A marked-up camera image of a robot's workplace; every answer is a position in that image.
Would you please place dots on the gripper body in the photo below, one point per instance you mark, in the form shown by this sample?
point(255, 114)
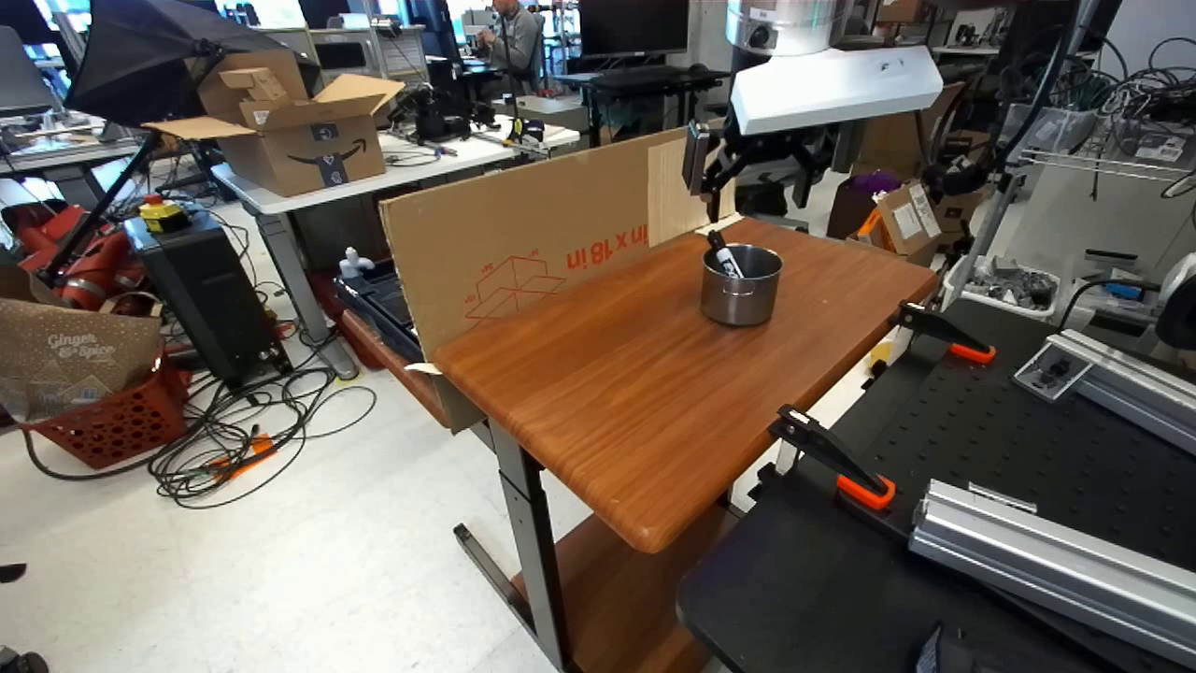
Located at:
point(780, 145)

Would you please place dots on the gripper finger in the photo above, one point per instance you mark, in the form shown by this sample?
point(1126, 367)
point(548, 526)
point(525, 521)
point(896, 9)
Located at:
point(804, 182)
point(721, 176)

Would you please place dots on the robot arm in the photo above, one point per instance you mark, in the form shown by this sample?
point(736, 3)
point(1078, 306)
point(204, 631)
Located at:
point(832, 89)

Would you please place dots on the black marker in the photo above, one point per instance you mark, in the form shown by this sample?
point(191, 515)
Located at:
point(724, 254)

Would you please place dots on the steel pot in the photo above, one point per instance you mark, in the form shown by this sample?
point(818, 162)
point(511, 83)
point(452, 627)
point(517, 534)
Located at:
point(741, 297)

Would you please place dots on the small cardboard box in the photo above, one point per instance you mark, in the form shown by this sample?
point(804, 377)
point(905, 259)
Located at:
point(902, 222)

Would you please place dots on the black desk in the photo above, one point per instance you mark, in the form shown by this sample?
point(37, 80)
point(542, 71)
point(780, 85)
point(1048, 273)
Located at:
point(645, 82)

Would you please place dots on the monitor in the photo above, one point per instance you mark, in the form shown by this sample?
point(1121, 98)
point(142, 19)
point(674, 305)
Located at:
point(633, 26)

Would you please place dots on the black orange clamp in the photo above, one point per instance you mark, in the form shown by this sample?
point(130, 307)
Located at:
point(939, 329)
point(827, 453)

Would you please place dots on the large brown cardboard sheet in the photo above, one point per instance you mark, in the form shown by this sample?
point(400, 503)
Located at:
point(505, 243)

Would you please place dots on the white bin of parts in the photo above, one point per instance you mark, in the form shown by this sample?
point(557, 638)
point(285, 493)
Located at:
point(1009, 285)

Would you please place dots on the person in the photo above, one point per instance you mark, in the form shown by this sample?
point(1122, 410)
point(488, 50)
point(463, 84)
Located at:
point(514, 37)

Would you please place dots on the white desk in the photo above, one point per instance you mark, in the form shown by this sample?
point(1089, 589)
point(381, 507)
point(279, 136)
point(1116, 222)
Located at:
point(411, 168)

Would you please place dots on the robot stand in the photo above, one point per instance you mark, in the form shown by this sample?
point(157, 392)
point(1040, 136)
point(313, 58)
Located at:
point(981, 449)

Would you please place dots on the black plastic tray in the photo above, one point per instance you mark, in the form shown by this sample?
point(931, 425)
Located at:
point(378, 304)

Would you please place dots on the white spray bottle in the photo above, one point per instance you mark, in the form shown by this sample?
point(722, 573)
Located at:
point(354, 262)

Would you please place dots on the open cardboard box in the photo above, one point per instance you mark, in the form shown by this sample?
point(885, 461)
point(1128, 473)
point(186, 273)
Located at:
point(299, 140)

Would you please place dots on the black control box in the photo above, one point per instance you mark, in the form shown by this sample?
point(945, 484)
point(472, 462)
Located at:
point(210, 299)

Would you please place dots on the yellow emergency stop button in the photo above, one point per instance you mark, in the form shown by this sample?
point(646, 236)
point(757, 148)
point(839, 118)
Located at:
point(163, 215)

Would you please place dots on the black softbox light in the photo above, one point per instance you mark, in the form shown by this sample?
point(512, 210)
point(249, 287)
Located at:
point(149, 56)

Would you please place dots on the red machine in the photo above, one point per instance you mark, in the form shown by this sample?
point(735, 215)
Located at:
point(89, 266)

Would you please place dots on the red plastic basket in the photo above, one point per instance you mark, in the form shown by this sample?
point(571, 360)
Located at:
point(117, 425)

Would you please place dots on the brown paper bag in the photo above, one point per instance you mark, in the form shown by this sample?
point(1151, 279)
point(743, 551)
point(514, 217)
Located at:
point(70, 360)

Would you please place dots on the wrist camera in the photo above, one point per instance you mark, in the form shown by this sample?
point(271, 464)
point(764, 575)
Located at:
point(696, 159)

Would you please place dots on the aluminium rail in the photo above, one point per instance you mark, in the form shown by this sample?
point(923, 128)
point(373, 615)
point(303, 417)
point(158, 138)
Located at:
point(1121, 388)
point(1046, 561)

